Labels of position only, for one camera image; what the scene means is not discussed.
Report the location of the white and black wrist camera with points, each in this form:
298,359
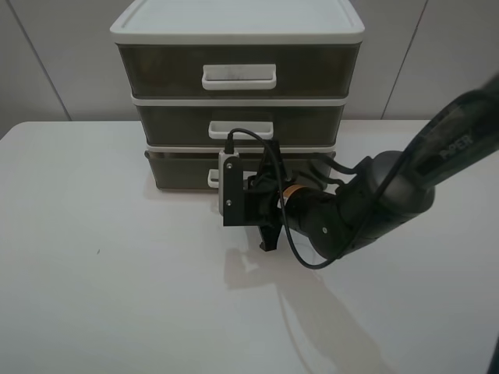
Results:
231,189

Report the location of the dark translucent drawer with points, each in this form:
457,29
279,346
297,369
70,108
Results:
301,126
189,171
302,71

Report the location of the dark translucent bottom drawer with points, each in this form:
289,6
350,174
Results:
189,171

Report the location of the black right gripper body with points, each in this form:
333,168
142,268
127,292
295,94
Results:
262,196

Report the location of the dark translucent middle drawer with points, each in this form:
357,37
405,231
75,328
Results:
301,126

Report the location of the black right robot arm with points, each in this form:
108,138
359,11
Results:
385,191

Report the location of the dark translucent top drawer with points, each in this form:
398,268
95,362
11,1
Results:
302,71

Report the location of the white drawer cabinet frame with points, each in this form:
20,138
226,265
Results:
240,23

